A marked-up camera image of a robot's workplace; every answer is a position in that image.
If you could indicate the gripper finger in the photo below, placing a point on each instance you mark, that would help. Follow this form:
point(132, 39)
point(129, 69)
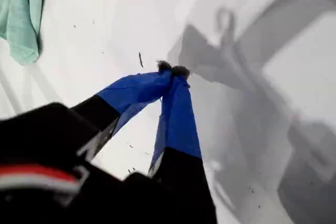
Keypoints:
point(131, 90)
point(178, 129)

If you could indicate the pale green T-shirt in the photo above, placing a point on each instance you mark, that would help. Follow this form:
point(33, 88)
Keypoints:
point(21, 11)

